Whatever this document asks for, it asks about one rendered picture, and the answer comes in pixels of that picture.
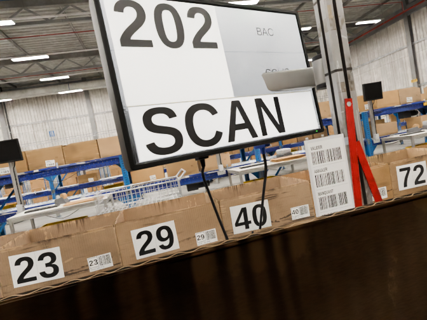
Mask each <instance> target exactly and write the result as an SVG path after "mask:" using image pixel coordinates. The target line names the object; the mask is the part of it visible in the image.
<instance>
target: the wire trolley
mask: <svg viewBox="0 0 427 320"><path fill-rule="evenodd" d="M181 171H184V172H183V174H181V176H180V178H178V175H179V174H180V172H181ZM185 173H186V170H183V169H182V168H181V169H180V171H179V172H178V173H177V175H176V176H174V177H177V179H176V180H172V181H170V179H169V181H168V182H166V180H165V182H162V181H161V183H156V184H152V185H151V184H150V185H146V186H142V187H137V188H133V189H131V187H130V189H127V188H126V190H121V191H119V188H122V189H123V187H129V186H132V185H134V187H135V185H138V186H139V184H143V183H148V182H154V181H158V180H164V179H167V178H173V177H167V178H161V179H157V180H151V181H148V182H142V183H136V184H132V185H126V186H122V187H116V188H112V189H106V190H101V191H100V192H99V193H97V194H95V195H94V196H92V198H96V200H95V199H94V202H95V203H96V201H97V203H98V205H99V206H98V205H97V203H96V205H95V208H96V207H98V209H99V208H100V209H101V207H102V209H103V208H104V209H103V210H102V209H101V210H100V209H99V211H100V213H99V211H98V210H97V208H96V211H97V212H98V214H97V215H100V214H104V213H106V211H107V213H109V212H113V211H114V210H115V209H118V210H115V211H120V210H121V209H120V206H121V205H122V206H123V207H122V210H124V209H127V207H128V208H129V204H131V203H132V205H131V207H130V208H134V207H136V206H134V207H132V206H133V203H136V204H134V205H138V206H143V205H145V204H144V203H145V201H149V200H152V201H150V202H151V203H150V204H152V202H153V199H156V200H155V201H156V202H155V203H157V199H158V198H161V197H167V196H168V198H169V199H167V200H170V197H169V196H170V195H171V196H173V195H176V194H177V197H176V198H179V196H181V197H182V191H181V187H180V179H181V178H182V177H183V176H184V174H185ZM175 181H177V183H178V184H177V185H178V186H179V192H175V193H171V194H169V192H173V191H178V190H172V189H171V191H168V187H169V186H167V184H166V183H171V182H175ZM163 183H165V184H166V188H167V193H168V194H167V195H165V194H164V196H161V195H160V196H158V197H157V196H155V197H152V198H149V199H143V200H139V201H140V204H142V205H139V204H138V203H139V201H138V200H137V201H133V200H134V199H133V196H132V193H131V192H132V190H135V189H139V190H140V189H141V188H144V187H151V186H154V187H153V189H152V190H154V188H155V185H158V187H159V184H162V188H163ZM113 189H118V191H117V192H115V191H114V192H111V193H108V194H107V190H110V191H111V190H113ZM159 189H160V188H158V192H159V194H162V193H160V191H159ZM129 190H130V193H131V196H132V199H129V198H127V195H129V194H126V198H127V200H123V197H122V194H121V197H122V200H123V201H124V202H125V201H129V200H132V202H127V203H123V204H119V202H118V201H117V200H116V203H118V204H117V205H113V206H109V207H105V206H104V199H103V196H106V195H109V194H110V195H111V194H115V196H116V195H117V193H122V192H126V191H127V193H128V191H129ZM152 190H151V192H152ZM103 191H106V194H102V195H101V193H102V192H103ZM143 192H145V189H144V190H143ZM163 193H166V192H164V191H163ZM99 194H100V195H99ZM145 194H146V192H145ZM179 194H180V195H179ZM154 195H157V194H155V193H154ZM100 196H101V197H100ZM123 196H125V195H124V193H123ZM150 196H153V194H152V195H150ZM99 197H100V199H99ZM118 197H120V195H119V196H117V197H115V198H117V199H118ZM144 197H147V196H144ZM148 197H149V195H148ZM101 198H102V199H101ZM139 198H140V199H142V197H139ZM98 199H99V200H98ZM108 199H110V198H108V197H107V200H108ZM135 199H138V198H135ZM100 200H101V202H100ZM102 201H103V202H102ZM123 201H120V202H123ZM143 201H144V203H141V202H143ZM101 203H102V204H101ZM100 204H101V206H100ZM111 204H114V202H112V203H111ZM105 205H107V204H105ZM108 205H110V204H109V200H108ZM125 205H128V206H125ZM115 206H116V207H119V208H116V207H115ZM125 207H126V208H125ZM110 208H111V209H110ZM112 208H114V209H113V211H111V210H112ZM123 208H124V209H123ZM108 209H110V211H109V210H108ZM104 210H105V211H104ZM103 211H104V213H101V212H103Z"/></svg>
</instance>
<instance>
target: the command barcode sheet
mask: <svg viewBox="0 0 427 320"><path fill-rule="evenodd" d="M345 145H349V141H348V137H345V138H344V135H343V134H338V135H332V136H329V137H323V138H316V139H312V140H306V141H304V146H305V151H306V158H307V162H308V170H309V177H310V182H311V189H312V193H313V201H314V205H315V212H316V217H320V216H323V215H328V214H331V213H335V212H338V211H343V210H348V209H351V208H355V204H354V199H353V191H352V187H351V179H350V175H349V167H348V159H347V155H346V148H345Z"/></svg>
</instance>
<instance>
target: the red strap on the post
mask: <svg viewBox="0 0 427 320"><path fill-rule="evenodd" d="M344 103H345V109H346V122H347V130H348V141H349V155H350V163H351V176H352V182H353V195H354V202H355V207H359V206H362V195H361V188H360V174H359V167H358V160H359V162H360V165H361V167H362V170H363V172H364V175H365V177H366V180H367V183H368V185H369V187H370V190H371V193H372V195H373V198H374V201H375V202H379V201H382V200H383V199H382V197H381V195H380V192H379V189H378V187H377V184H376V181H375V180H374V176H373V174H372V172H371V169H370V166H369V164H368V161H367V158H366V157H365V154H364V151H363V149H362V146H361V143H360V141H356V134H355V121H354V113H353V101H352V98H345V99H344Z"/></svg>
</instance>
